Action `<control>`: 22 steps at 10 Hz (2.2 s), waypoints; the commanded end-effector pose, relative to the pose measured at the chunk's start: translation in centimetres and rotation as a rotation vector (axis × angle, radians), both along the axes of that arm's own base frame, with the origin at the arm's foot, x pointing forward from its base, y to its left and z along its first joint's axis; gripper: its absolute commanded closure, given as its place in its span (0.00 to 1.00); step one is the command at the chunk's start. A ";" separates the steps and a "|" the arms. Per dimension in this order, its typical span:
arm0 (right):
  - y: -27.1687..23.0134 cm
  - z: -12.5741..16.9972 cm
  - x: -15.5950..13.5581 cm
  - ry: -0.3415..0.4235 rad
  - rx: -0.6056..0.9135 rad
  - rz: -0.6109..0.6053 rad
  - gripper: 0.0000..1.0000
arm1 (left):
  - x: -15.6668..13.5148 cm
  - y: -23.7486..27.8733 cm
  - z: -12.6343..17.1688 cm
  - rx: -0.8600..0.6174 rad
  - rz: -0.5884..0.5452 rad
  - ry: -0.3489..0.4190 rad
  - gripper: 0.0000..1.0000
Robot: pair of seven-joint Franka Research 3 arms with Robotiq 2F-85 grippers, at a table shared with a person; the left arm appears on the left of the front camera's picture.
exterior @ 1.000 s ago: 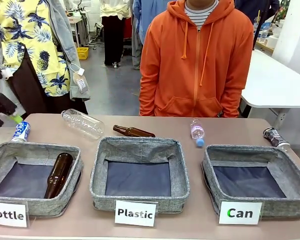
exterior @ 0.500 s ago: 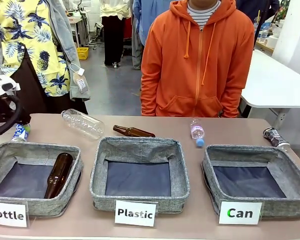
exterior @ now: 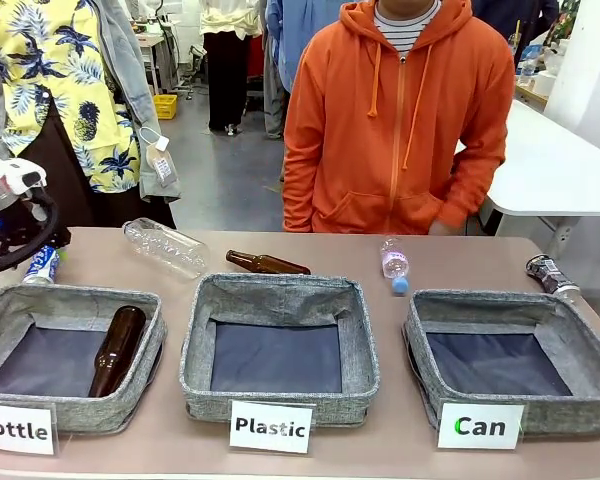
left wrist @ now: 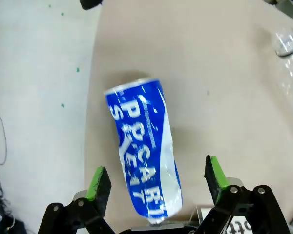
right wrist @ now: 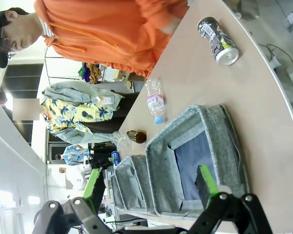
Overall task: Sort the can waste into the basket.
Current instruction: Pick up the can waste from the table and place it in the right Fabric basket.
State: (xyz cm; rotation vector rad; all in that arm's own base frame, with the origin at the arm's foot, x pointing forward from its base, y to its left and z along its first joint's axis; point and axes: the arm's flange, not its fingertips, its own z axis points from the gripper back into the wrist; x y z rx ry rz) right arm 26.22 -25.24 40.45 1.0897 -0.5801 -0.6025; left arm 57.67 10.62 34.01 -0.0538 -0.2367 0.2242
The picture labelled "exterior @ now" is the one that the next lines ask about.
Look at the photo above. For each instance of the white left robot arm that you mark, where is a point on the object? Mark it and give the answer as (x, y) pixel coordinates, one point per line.
(7, 175)

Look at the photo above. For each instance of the white desk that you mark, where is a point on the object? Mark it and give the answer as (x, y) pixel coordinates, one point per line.
(545, 165)

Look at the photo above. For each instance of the person in dark clothes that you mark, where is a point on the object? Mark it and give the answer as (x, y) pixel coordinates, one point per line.
(520, 20)

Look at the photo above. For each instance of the person in blue coat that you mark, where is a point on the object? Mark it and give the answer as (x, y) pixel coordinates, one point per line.
(285, 45)

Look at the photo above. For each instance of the person in yellow floral shirt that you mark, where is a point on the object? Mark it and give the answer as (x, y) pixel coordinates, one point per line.
(55, 90)

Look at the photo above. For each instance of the large brown glass bottle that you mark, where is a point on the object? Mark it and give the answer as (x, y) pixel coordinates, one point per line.
(117, 350)

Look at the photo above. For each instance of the grey fabric basket, bottle label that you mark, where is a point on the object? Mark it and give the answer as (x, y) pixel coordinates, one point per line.
(130, 415)

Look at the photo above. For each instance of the slim brown glass bottle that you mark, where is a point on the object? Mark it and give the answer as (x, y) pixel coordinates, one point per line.
(265, 262)

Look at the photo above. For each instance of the large clear plastic bottle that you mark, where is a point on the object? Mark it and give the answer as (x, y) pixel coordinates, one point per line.
(167, 247)

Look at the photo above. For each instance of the small blue-capped plastic bottle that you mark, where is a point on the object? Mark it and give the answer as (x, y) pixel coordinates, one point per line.
(395, 262)

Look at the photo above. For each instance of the person in black trousers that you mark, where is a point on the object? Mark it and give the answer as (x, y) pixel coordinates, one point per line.
(227, 65)

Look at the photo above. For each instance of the clear water bottle, blue label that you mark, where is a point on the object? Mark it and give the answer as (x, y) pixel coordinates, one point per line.
(527, 67)

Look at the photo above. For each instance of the white sign reading Can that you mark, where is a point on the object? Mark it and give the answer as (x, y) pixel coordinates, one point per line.
(480, 426)

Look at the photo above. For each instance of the blue white drink can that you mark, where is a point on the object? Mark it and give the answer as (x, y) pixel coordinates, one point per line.
(41, 267)

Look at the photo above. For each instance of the yellow plastic crate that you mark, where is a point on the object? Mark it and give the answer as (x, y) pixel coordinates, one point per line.
(165, 106)

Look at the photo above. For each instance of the person's left forearm orange sleeve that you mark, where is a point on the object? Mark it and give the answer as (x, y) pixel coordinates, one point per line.
(475, 190)

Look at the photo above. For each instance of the person's left hand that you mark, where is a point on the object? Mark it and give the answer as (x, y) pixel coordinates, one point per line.
(442, 227)

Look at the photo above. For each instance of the grey fabric basket, can label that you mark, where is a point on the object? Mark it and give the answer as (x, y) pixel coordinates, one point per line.
(580, 415)

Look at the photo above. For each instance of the hanging paper tag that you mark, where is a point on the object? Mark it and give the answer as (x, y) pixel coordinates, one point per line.
(162, 162)

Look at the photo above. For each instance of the white sign reading Plastic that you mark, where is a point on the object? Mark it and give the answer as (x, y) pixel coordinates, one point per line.
(271, 427)

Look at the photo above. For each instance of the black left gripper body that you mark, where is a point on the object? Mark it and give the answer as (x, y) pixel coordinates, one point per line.
(10, 240)

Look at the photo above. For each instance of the white sign reading Bottle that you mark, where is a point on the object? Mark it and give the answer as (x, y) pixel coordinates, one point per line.
(15, 430)

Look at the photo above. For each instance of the person in orange hoodie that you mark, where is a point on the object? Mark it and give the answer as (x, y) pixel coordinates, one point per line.
(395, 125)

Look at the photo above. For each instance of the dark printed drink can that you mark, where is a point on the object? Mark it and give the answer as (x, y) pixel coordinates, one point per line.
(550, 275)

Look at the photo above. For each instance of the grey fabric basket, plastic label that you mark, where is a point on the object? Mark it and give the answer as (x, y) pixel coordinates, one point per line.
(280, 295)

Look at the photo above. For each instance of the person's right forearm orange sleeve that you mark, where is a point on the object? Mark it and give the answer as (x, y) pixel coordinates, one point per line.
(300, 195)

